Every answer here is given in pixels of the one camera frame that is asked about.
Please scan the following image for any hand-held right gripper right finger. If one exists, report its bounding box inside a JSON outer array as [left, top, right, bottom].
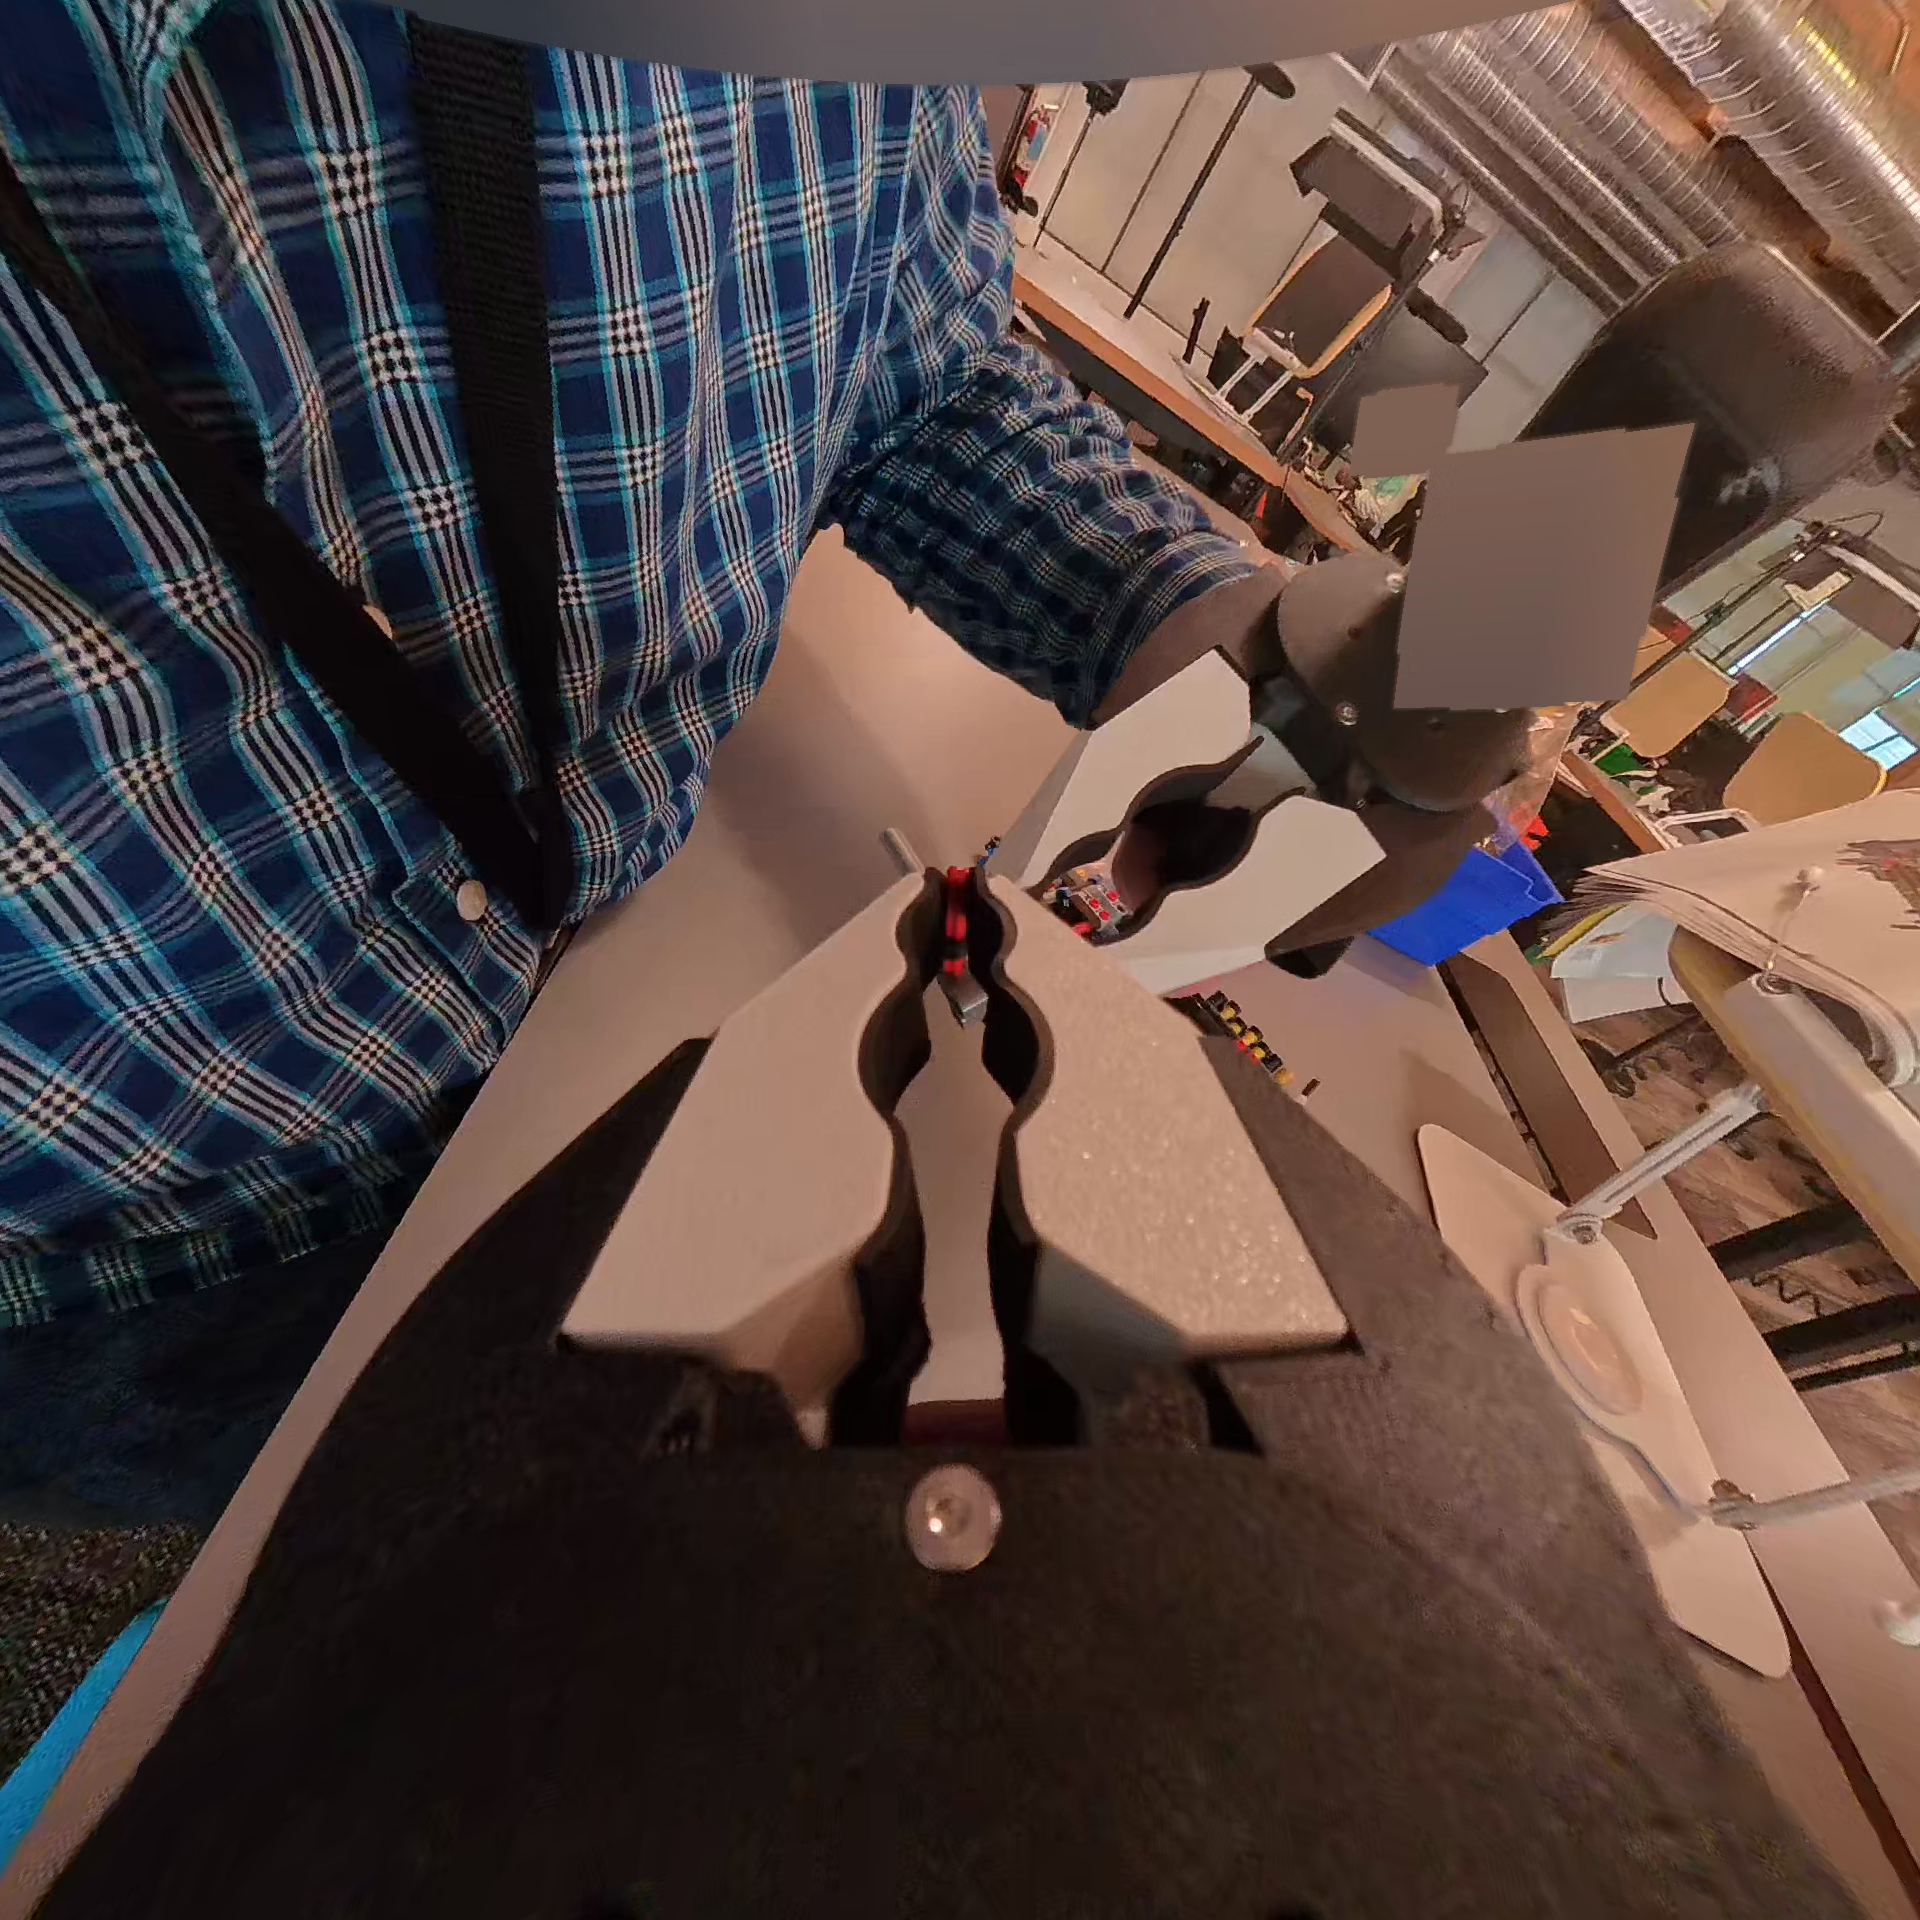
[[972, 873, 1354, 1447]]

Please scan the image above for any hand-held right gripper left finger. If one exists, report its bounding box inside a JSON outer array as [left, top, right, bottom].
[[558, 871, 950, 1447]]

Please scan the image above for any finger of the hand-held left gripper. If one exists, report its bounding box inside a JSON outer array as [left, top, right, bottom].
[[1114, 737, 1390, 998], [996, 644, 1268, 894]]

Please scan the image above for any person's left forearm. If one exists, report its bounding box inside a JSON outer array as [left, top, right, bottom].
[[826, 335, 1291, 734]]

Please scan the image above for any lego instruction booklet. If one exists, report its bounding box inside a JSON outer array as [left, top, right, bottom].
[[1569, 790, 1920, 1087]]

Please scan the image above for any multicoloured brick technic assembly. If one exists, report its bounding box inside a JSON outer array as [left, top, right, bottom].
[[975, 836, 1322, 1097]]

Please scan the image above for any small blue plastic bin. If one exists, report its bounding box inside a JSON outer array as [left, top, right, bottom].
[[1364, 839, 1569, 965]]

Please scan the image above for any tan chair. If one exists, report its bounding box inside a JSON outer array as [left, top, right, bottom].
[[1721, 711, 1889, 825], [1598, 651, 1739, 763]]

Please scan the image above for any magnifier on white base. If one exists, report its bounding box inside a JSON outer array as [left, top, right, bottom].
[[1417, 1123, 1795, 1681]]

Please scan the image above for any wooden workbench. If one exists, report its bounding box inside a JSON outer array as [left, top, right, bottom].
[[1012, 247, 1373, 557]]

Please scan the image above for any white paper sheet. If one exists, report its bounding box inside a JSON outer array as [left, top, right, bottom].
[[1546, 908, 1690, 1023]]

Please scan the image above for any clear round lens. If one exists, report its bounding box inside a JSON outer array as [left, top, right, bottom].
[[1516, 1260, 1711, 1518]]

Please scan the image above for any person in blue plaid shirt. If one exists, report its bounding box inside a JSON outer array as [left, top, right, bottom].
[[0, 0, 1022, 1329]]

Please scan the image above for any silver ventilation duct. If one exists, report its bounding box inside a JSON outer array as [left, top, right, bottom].
[[1627, 0, 1920, 308], [1372, 29, 1711, 308]]

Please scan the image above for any black harness strap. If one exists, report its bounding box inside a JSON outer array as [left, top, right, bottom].
[[0, 17, 578, 927]]

